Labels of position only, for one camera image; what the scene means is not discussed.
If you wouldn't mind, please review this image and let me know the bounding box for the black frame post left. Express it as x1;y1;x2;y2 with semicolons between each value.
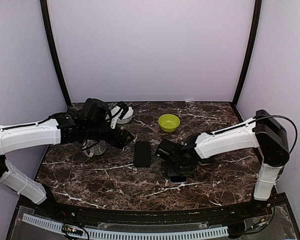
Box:
39;0;72;107

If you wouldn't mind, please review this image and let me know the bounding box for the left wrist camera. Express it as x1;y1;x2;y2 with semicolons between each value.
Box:
105;101;134;129

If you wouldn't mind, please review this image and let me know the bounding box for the green plastic bowl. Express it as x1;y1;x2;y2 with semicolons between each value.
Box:
158;114;181;133

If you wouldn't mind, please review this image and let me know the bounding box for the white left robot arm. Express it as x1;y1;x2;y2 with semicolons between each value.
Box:
0;98;134;218

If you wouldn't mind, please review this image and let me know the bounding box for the black frame post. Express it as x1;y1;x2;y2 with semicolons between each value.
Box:
39;0;72;107
231;0;263;108

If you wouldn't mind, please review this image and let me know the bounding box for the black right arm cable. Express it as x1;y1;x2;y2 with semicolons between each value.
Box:
252;114;298;155

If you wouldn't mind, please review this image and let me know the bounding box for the white fluted ceramic bowl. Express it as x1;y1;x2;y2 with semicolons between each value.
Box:
111;104;134;125

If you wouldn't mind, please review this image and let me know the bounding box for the black smartphone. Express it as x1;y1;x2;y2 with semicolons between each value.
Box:
133;140;151;168

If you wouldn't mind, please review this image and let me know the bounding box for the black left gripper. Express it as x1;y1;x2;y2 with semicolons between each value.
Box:
84;122;134;149

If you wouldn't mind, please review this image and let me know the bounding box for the white patterned mug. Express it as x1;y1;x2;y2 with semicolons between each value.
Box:
80;140;107;158

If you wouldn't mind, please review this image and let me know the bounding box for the pink phone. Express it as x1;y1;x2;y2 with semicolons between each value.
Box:
198;156;215;166

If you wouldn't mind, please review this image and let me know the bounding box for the black frame post right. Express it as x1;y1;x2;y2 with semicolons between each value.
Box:
231;0;263;108

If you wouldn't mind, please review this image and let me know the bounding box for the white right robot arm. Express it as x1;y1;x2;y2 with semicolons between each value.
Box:
155;109;290;217

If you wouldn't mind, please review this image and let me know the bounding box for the white slotted cable duct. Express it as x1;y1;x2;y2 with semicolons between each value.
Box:
21;213;229;240

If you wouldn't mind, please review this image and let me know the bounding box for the black front rail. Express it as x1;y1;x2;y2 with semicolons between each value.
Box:
37;199;276;226

